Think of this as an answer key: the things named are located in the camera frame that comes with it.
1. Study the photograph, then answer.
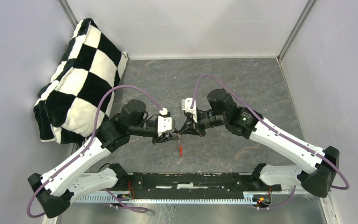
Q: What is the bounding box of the purple cable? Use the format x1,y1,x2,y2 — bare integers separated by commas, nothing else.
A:
191,74,351,210
27,84,169,218

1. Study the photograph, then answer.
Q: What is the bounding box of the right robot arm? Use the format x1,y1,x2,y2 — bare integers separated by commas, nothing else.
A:
179,89,340,198

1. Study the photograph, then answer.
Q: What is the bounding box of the white toothed cable duct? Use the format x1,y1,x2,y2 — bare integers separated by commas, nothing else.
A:
75,192,256,205

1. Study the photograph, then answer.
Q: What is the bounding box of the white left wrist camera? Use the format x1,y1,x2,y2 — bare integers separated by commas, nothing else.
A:
157,107,175,136

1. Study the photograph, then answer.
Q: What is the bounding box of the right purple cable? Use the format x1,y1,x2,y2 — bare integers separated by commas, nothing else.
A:
191,74,351,210

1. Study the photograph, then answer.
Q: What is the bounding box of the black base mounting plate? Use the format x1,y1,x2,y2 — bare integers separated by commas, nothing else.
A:
111,173,282,200

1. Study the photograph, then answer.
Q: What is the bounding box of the black white checkered blanket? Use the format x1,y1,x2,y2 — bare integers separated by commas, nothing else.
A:
33,18,129,144

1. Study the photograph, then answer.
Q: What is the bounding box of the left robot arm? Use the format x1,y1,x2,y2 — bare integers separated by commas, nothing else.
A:
27,99,177,218

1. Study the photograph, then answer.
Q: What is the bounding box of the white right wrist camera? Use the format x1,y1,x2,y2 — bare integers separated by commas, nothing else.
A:
181,98,198,123

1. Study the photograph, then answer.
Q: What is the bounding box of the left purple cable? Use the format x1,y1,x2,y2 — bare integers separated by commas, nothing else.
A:
27,84,169,218

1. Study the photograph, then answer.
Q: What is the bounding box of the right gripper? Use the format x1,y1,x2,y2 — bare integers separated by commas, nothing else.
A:
179,107,227,137

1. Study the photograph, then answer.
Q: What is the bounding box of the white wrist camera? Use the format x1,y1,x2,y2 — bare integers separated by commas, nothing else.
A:
181,98,198,123
157,107,175,136

